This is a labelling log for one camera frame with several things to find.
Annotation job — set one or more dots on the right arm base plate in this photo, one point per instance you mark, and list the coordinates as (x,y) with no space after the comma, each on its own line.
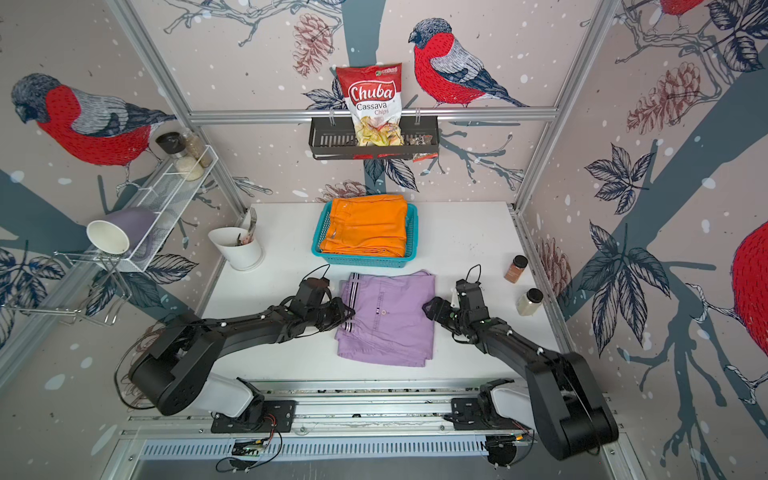
(472,413)

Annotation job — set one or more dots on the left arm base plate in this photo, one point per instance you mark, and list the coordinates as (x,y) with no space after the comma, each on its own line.
(264,416)

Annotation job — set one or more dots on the lilac white cup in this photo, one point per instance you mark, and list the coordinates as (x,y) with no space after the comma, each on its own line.
(121,231)

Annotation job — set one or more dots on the black lid jar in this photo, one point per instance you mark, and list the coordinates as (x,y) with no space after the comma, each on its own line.
(172,143)

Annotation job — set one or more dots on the brown spice bottle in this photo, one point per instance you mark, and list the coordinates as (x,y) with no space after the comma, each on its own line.
(516,269)

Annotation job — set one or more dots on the wire cup holder rack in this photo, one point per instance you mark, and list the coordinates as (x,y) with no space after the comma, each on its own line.
(69,287)

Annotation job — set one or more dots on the black wall basket shelf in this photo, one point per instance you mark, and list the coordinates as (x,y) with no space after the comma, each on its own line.
(331,139)

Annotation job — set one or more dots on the teal plastic basket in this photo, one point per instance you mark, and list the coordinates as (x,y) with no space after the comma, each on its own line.
(412,241)

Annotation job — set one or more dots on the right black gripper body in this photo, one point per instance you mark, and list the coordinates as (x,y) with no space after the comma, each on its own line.
(447,316)

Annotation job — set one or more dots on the white utensil pot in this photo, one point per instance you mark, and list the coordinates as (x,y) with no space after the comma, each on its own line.
(238,244)

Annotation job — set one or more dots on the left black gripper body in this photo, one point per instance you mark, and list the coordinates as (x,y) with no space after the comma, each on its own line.
(327,315)

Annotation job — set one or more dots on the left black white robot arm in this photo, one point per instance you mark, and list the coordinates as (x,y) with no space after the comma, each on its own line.
(176,372)

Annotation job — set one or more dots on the orange pants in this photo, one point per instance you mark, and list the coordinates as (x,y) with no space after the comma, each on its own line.
(372,226)

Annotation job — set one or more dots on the lilac pants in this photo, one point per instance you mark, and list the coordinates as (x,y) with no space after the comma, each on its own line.
(389,326)

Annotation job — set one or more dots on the white spice bottle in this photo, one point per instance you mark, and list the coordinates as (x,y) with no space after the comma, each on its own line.
(529,302)

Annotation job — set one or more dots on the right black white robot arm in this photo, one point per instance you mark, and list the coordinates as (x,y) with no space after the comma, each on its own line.
(558,401)

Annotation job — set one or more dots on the red Chuba chips bag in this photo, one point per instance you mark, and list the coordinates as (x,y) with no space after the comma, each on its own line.
(373,96)

